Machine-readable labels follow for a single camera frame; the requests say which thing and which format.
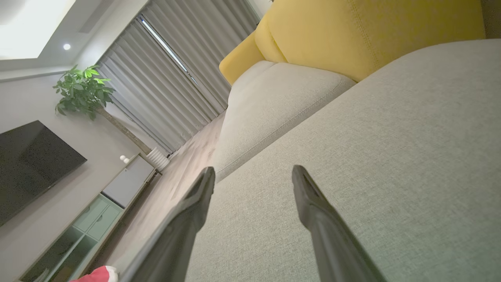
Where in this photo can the yellow sofa back cushion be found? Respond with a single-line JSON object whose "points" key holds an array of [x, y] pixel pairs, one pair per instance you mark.
{"points": [[372, 31], [270, 43]]}

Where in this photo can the white ribbed plant pot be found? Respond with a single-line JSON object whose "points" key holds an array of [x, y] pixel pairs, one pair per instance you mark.
{"points": [[158, 158]]}

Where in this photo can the red Bulls 23 jersey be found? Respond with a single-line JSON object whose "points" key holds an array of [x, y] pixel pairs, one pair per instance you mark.
{"points": [[94, 276]]}

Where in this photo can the grey sofa seat cushion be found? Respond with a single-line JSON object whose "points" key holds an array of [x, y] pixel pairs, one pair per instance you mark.
{"points": [[282, 105], [250, 74]]}

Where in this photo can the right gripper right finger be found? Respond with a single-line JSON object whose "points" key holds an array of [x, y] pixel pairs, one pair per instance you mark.
{"points": [[328, 239]]}

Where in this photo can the black wall television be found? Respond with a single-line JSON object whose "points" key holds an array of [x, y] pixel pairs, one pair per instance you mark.
{"points": [[31, 164]]}

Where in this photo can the yellow sofa armrest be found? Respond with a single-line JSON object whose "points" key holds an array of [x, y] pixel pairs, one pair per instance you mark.
{"points": [[238, 62]]}

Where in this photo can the small white figurine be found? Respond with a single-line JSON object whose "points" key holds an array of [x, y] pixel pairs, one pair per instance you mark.
{"points": [[123, 158]]}

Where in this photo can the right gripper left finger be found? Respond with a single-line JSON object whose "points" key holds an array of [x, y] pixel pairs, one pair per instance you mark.
{"points": [[184, 227]]}

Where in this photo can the green potted tree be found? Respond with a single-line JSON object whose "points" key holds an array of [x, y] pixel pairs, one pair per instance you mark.
{"points": [[82, 92]]}

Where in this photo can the round ceiling spotlight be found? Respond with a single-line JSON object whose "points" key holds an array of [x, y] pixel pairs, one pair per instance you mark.
{"points": [[67, 46]]}

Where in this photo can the white and green TV cabinet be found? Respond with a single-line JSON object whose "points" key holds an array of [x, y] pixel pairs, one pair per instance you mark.
{"points": [[125, 184]]}

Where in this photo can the large grey sofa chaise cushion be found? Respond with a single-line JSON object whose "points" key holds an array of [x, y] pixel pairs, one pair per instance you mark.
{"points": [[391, 156]]}

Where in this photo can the grey pleated curtain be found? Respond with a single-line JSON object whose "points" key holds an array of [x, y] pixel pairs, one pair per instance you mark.
{"points": [[164, 90]]}

